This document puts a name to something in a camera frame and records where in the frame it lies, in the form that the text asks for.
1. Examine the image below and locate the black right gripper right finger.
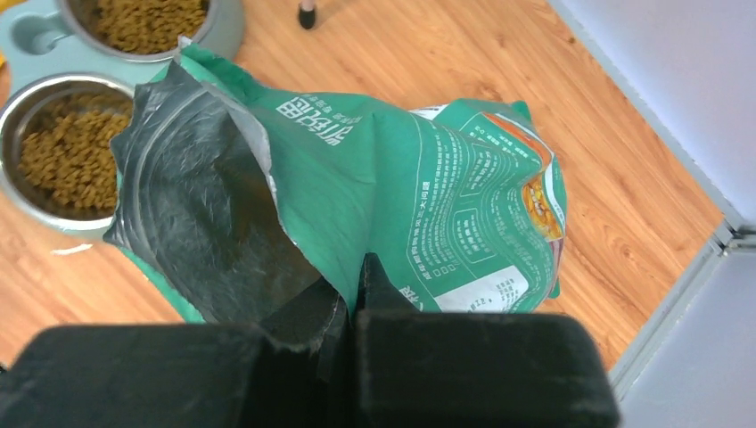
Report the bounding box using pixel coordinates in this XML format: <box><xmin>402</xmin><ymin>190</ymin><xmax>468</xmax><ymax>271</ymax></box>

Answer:
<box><xmin>355</xmin><ymin>254</ymin><xmax>620</xmax><ymax>427</ymax></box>

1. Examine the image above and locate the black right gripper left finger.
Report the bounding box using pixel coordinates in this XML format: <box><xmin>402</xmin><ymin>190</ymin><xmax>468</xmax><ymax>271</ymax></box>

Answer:
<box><xmin>1</xmin><ymin>281</ymin><xmax>348</xmax><ymax>427</ymax></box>

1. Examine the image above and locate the green dog food bag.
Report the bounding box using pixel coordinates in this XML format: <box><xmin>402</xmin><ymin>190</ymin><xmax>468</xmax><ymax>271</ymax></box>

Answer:
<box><xmin>103</xmin><ymin>42</ymin><xmax>567</xmax><ymax>323</ymax></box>

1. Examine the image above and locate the green double pet bowl stand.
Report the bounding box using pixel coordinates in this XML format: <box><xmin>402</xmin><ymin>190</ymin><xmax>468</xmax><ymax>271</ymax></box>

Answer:
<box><xmin>0</xmin><ymin>0</ymin><xmax>246</xmax><ymax>243</ymax></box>

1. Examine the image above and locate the brown kibble in near bowl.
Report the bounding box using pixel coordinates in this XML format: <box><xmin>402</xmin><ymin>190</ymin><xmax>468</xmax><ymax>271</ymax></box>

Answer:
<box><xmin>19</xmin><ymin>93</ymin><xmax>133</xmax><ymax>219</ymax></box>

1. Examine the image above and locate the brown kibble in bowl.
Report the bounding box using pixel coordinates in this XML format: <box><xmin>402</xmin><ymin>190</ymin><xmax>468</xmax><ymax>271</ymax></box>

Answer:
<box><xmin>94</xmin><ymin>0</ymin><xmax>210</xmax><ymax>55</ymax></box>
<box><xmin>19</xmin><ymin>93</ymin><xmax>133</xmax><ymax>219</ymax></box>

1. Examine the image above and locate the near steel bowl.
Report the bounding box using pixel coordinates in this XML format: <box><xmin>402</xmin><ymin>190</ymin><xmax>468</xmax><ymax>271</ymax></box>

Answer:
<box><xmin>1</xmin><ymin>73</ymin><xmax>134</xmax><ymax>240</ymax></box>

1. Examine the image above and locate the pink music stand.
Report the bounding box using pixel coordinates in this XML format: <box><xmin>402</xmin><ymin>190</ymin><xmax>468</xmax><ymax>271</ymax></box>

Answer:
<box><xmin>297</xmin><ymin>0</ymin><xmax>350</xmax><ymax>30</ymax></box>

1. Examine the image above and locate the brown kibble in far bowl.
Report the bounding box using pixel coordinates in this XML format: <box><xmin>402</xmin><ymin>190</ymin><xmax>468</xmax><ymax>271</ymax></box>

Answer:
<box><xmin>94</xmin><ymin>0</ymin><xmax>210</xmax><ymax>55</ymax></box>

